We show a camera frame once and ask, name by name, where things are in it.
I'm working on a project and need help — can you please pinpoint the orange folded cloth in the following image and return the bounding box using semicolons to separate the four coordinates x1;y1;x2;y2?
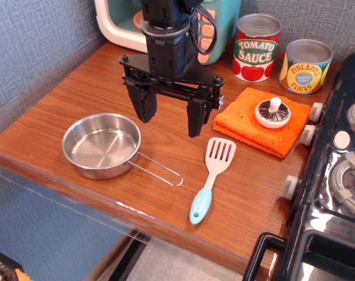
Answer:
213;87;311;158

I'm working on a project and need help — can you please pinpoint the tomato sauce can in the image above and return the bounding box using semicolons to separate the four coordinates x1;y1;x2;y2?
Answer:
232;13;282;83

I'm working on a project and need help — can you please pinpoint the metal pot with wire handle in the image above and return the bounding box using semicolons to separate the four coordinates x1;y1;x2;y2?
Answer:
61;113;184;187

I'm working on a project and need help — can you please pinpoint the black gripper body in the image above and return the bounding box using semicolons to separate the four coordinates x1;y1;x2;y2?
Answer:
119;22;224;109

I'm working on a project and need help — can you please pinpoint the black cable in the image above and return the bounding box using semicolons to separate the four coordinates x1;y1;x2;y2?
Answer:
190;5;218;56

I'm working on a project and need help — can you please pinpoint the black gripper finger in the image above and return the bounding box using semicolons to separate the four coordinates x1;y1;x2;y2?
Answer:
187;98;212;138
126;81;157;123

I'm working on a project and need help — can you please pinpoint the teal toy microwave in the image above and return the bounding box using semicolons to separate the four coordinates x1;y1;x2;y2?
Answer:
94;0;241;65

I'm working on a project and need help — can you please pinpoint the pineapple slices can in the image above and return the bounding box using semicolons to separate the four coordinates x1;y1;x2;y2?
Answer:
279;39;333;94

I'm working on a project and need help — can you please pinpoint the white toy mushroom slice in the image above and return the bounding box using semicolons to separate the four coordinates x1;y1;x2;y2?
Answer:
255;97;291;129

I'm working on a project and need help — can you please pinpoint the white and teal toy spatula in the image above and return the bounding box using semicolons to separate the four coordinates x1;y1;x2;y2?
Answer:
189;137;236;225

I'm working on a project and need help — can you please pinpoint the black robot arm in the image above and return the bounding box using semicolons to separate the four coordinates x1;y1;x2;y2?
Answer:
119;1;224;137

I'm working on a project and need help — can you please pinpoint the black toy stove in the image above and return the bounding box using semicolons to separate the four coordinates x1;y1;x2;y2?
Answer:
243;53;355;280

